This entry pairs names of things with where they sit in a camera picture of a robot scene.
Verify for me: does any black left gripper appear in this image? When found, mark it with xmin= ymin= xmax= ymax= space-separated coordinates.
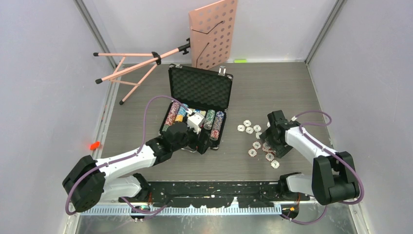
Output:
xmin=171 ymin=124 xmax=211 ymax=154

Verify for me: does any green poker chip stack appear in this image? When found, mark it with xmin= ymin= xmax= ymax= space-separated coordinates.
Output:
xmin=162 ymin=125 xmax=170 ymax=132

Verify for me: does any red white chip stack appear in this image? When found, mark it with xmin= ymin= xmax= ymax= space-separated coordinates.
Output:
xmin=165 ymin=102 xmax=180 ymax=126

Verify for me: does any black poker set case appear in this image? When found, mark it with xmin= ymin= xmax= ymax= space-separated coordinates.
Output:
xmin=155 ymin=64 xmax=233 ymax=154

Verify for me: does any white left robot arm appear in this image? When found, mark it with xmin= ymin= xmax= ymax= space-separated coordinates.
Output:
xmin=62 ymin=122 xmax=212 ymax=215

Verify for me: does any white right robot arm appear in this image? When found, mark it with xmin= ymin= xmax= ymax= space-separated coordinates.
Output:
xmin=260 ymin=110 xmax=365 ymax=205

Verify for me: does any blue red chip stack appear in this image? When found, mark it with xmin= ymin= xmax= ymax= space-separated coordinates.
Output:
xmin=210 ymin=111 xmax=225 ymax=140

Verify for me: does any green white chip stack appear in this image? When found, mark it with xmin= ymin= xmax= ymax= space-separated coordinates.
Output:
xmin=204 ymin=109 xmax=216 ymax=130

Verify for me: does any blue yellow chip stack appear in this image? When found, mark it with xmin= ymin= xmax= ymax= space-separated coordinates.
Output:
xmin=174 ymin=104 xmax=188 ymax=122

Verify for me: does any green tape piece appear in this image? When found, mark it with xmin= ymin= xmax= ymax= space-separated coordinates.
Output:
xmin=234 ymin=59 xmax=248 ymax=63

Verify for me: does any orange clip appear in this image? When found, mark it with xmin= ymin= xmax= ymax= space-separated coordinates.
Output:
xmin=89 ymin=141 xmax=100 ymax=151

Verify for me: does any pink music stand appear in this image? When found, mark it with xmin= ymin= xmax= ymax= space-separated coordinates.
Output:
xmin=93 ymin=0 xmax=238 ymax=104

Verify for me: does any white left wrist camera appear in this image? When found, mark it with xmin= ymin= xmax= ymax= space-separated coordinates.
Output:
xmin=187 ymin=112 xmax=205 ymax=134

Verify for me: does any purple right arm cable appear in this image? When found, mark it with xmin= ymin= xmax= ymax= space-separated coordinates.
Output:
xmin=281 ymin=110 xmax=365 ymax=226

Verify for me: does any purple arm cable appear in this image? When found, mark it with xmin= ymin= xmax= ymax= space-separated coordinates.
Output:
xmin=281 ymin=110 xmax=365 ymax=226
xmin=65 ymin=95 xmax=194 ymax=222

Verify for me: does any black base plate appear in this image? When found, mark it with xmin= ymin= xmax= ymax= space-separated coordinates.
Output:
xmin=126 ymin=181 xmax=310 ymax=208

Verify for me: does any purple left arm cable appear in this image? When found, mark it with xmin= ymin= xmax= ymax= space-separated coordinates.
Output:
xmin=65 ymin=95 xmax=194 ymax=222

